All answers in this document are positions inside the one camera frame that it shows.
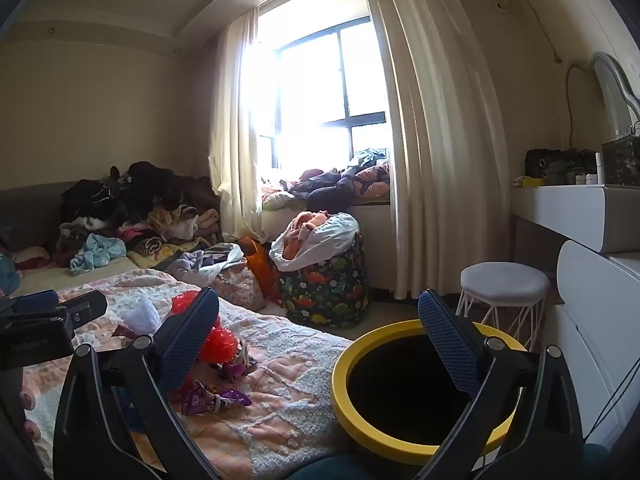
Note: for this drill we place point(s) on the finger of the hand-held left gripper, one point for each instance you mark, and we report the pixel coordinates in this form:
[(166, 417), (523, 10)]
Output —
[(85, 307), (35, 301)]

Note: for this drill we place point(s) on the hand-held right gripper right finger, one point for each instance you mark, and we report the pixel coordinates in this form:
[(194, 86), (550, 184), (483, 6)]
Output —
[(447, 345)]

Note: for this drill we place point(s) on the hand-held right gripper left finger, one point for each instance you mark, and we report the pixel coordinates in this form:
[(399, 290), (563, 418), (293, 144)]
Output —
[(190, 340)]

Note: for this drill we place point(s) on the red plastic bottle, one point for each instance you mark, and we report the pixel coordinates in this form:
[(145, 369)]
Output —
[(225, 345)]

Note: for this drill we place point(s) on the purple snack wrapper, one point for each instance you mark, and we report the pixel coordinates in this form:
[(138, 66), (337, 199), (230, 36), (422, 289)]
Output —
[(215, 397), (235, 365)]

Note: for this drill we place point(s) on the white tissue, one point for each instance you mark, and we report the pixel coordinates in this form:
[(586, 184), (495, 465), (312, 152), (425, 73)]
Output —
[(140, 315)]

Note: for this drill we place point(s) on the yellow rimmed black trash bin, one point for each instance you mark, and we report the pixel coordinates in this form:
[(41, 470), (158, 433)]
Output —
[(350, 360)]

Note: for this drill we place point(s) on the person's left hand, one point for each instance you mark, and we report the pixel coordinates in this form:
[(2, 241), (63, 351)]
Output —
[(30, 401)]

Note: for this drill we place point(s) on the beige bed sheet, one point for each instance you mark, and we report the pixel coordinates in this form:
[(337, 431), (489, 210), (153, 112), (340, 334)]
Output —
[(50, 280)]

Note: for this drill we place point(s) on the red cloth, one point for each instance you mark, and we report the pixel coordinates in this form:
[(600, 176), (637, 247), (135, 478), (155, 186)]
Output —
[(30, 258)]

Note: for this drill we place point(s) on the light blue cloth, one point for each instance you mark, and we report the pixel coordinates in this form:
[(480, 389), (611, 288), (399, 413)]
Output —
[(100, 250)]

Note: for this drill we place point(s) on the lavender and white clothes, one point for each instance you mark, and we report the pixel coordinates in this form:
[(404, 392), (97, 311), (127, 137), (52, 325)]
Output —
[(200, 262)]

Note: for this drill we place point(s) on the white round stool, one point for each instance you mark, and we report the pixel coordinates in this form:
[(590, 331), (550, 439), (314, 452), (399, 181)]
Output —
[(500, 280)]

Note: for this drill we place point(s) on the patterned clothes pile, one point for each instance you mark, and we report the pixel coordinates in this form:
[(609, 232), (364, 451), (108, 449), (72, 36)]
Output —
[(150, 245)]

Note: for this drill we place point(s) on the grey headboard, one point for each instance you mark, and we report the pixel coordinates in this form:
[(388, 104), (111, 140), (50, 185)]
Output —
[(30, 210)]

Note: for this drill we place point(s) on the orange bag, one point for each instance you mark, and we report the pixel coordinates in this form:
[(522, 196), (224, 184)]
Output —
[(260, 265)]

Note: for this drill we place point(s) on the peach and white blanket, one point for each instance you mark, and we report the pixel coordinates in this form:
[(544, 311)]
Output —
[(280, 410)]

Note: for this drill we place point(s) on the tan clothes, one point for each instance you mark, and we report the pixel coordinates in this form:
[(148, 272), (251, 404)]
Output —
[(190, 220)]

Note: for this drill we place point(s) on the dinosaur print laundry basket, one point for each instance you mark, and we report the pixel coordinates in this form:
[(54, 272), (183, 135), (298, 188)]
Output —
[(325, 295)]

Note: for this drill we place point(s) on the dark clothes pile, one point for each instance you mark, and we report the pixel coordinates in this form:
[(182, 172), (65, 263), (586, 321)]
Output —
[(150, 185)]

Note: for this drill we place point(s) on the white plastic bag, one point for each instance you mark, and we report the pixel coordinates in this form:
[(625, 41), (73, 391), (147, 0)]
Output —
[(330, 240)]

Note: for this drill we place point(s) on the orange clothes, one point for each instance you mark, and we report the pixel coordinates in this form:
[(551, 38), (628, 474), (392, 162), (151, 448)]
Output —
[(305, 225)]

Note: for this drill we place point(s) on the pale green cloth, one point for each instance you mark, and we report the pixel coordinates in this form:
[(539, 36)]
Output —
[(277, 200)]

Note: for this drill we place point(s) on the orange patterned quilt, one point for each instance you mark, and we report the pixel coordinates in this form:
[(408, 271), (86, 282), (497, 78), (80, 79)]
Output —
[(372, 182)]

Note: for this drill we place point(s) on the yellow box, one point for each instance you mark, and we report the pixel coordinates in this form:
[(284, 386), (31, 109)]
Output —
[(531, 181)]

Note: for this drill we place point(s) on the cream curtain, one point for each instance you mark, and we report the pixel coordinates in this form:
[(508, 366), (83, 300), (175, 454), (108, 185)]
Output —
[(240, 135), (440, 160)]

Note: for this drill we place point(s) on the white dressing table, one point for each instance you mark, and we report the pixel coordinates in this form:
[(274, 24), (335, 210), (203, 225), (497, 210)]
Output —
[(575, 210)]

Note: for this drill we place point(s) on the dark blue jacket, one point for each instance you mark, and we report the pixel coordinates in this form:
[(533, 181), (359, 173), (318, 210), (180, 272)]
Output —
[(325, 182)]

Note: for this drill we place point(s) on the dark bag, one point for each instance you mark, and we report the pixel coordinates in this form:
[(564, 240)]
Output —
[(545, 165)]

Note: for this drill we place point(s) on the white bottle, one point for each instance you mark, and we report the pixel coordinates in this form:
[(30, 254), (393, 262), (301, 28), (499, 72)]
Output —
[(600, 167)]

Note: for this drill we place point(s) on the clear cosmetics organizer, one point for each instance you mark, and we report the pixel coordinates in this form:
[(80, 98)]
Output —
[(620, 160)]

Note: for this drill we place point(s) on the black framed window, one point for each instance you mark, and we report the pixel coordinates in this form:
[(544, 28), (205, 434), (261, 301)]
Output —
[(310, 85)]

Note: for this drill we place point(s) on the wavy framed mirror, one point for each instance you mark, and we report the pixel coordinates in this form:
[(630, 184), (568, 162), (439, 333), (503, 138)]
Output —
[(612, 90)]

